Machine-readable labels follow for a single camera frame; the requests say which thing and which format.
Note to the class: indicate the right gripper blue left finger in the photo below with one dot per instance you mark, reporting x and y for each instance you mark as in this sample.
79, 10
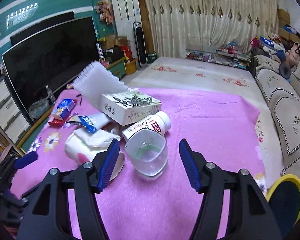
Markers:
104, 163

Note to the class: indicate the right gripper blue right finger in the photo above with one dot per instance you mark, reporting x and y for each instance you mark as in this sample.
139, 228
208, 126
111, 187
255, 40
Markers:
194, 163

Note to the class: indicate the blue white powder sachet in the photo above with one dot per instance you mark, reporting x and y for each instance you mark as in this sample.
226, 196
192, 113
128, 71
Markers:
92, 122

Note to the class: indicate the clear plastic cup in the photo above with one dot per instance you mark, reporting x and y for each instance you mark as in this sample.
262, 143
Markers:
147, 151

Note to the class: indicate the white bamboo print box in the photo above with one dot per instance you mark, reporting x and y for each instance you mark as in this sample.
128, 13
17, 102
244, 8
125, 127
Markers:
128, 107

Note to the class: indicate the white foam net sleeve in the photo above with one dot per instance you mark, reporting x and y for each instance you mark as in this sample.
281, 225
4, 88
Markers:
95, 80

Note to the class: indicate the yellow rim trash bin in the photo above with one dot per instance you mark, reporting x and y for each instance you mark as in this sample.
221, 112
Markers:
284, 200

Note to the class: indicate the crumpled white paper towel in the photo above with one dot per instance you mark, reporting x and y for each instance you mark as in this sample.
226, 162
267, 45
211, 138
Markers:
82, 146

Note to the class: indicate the red flat packet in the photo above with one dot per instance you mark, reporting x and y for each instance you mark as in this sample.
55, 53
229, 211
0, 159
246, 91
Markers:
55, 122

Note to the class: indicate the blue tissue packet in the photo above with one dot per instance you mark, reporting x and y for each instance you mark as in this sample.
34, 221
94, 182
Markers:
63, 110

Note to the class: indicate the clear water bottle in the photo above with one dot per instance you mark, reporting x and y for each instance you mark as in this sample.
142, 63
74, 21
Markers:
50, 94

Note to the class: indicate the floral bed mattress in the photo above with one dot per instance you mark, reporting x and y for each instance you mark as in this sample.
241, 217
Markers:
166, 72

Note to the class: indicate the white drawer cabinet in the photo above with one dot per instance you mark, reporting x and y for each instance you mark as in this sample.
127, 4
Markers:
12, 120

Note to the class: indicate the beige sofa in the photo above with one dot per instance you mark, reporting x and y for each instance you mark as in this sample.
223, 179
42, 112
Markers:
283, 98

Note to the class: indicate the large black television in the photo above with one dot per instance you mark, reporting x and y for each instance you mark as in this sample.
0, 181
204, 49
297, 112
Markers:
50, 58

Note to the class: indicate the black tower fan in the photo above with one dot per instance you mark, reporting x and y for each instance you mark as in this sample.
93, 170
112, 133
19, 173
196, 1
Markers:
140, 43

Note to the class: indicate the pile of plush toys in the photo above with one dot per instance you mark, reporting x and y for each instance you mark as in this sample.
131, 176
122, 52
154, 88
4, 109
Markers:
282, 47

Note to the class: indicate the cream embroidered curtain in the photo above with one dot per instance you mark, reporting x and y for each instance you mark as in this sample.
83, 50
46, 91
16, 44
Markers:
178, 25

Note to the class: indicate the artificial flower decoration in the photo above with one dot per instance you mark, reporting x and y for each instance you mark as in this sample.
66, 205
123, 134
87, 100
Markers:
105, 11

